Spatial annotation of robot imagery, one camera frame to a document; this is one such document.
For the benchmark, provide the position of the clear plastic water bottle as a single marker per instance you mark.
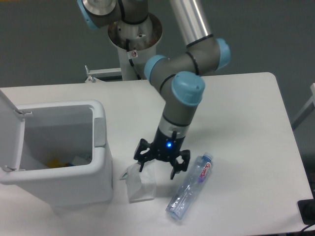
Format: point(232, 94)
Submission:
point(190, 187)

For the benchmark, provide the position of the yellow trash in can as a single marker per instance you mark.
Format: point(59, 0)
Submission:
point(55, 163)

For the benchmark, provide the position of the black device at table edge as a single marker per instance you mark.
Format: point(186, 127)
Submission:
point(307, 211)

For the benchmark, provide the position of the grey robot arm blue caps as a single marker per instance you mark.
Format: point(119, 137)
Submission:
point(177, 80)

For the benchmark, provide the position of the white frame at right edge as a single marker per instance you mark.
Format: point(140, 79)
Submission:
point(306, 109)

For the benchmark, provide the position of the white pedestal base frame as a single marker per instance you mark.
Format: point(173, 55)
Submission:
point(105, 75)

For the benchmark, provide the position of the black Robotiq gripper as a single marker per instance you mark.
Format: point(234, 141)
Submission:
point(163, 148)

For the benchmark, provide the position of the white trash can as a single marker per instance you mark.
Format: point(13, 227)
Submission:
point(75, 133)

